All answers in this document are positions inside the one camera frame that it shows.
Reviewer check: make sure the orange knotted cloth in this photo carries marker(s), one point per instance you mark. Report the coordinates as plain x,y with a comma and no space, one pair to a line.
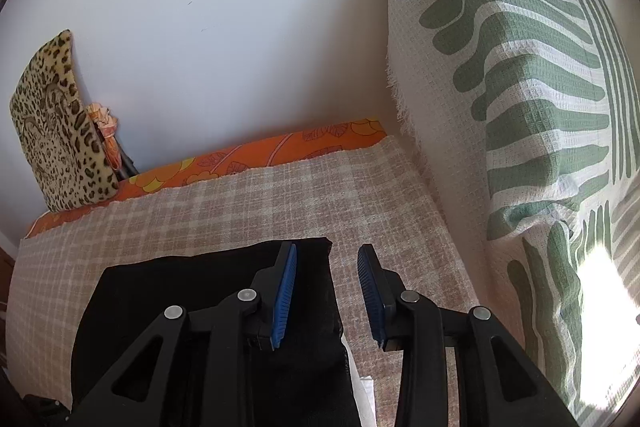
102,122

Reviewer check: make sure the orange floral bed sheet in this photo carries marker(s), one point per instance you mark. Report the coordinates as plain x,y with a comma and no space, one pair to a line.
240,162

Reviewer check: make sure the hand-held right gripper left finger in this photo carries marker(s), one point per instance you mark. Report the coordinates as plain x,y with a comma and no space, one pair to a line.
284,292

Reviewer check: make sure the beige plaid blanket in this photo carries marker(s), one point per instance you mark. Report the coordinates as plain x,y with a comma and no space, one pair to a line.
300,197

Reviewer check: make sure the green striped white cushion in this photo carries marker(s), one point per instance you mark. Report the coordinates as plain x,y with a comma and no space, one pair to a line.
525,82

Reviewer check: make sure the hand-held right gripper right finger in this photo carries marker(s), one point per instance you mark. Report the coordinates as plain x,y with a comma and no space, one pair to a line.
370,292

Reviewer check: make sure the black tights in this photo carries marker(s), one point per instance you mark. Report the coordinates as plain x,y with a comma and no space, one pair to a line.
150,287

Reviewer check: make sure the white cloth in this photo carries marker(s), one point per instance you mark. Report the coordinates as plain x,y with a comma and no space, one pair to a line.
365,397

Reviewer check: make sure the leopard print pillow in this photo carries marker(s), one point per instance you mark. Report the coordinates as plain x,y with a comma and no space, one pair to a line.
55,132

